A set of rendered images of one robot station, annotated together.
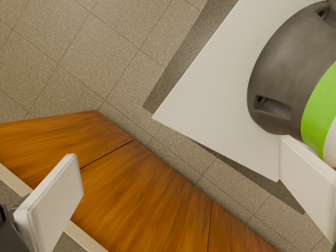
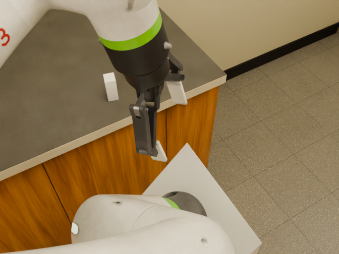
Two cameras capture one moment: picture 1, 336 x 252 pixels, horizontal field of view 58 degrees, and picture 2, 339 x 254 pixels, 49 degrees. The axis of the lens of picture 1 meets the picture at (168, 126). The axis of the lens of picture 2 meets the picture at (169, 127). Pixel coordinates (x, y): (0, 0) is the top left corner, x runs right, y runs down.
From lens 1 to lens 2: 57 cm
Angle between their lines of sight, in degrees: 27
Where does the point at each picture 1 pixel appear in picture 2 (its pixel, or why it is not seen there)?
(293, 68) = (184, 202)
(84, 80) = (232, 191)
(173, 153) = not seen: hidden behind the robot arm
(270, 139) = not seen: hidden behind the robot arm
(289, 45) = (194, 205)
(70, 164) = (184, 101)
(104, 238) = (121, 134)
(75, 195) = (175, 99)
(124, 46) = not seen: hidden behind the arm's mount
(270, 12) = (211, 201)
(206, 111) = (180, 169)
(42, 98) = (229, 153)
